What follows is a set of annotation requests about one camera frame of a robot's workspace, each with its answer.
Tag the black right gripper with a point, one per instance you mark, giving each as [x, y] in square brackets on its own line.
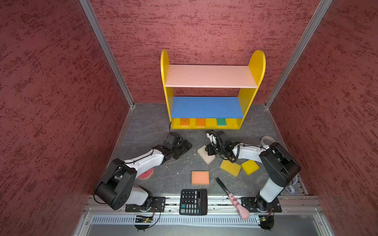
[210, 150]

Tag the black calculator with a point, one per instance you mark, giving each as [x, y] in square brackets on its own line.
[193, 202]

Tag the white tape roll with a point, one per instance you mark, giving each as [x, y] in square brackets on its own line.
[267, 140]

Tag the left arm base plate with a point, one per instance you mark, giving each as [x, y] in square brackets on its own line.
[150, 205]

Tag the pale pink sponge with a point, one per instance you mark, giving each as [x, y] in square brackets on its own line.
[205, 156]

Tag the peach orange sponge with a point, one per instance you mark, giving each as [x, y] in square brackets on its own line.
[200, 178]

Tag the green scrub sponge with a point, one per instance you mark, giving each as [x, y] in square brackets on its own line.
[221, 122]

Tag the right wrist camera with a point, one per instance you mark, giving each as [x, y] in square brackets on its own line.
[210, 137]

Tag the pink round smiley sponge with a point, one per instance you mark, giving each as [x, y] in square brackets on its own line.
[146, 175]

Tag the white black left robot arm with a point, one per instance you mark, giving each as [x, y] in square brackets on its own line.
[116, 186]

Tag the yellow shelf unit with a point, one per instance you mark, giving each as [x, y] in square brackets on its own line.
[245, 78]

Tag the pink handled black brush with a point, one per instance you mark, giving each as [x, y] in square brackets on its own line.
[244, 213]

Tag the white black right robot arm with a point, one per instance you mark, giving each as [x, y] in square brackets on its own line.
[280, 166]

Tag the perforated cable duct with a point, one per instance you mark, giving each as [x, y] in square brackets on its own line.
[206, 221]

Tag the yellow orange scrub sponge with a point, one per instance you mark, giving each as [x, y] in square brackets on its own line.
[185, 122]

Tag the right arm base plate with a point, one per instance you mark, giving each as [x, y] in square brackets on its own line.
[251, 204]

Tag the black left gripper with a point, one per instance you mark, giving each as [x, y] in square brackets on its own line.
[185, 147]

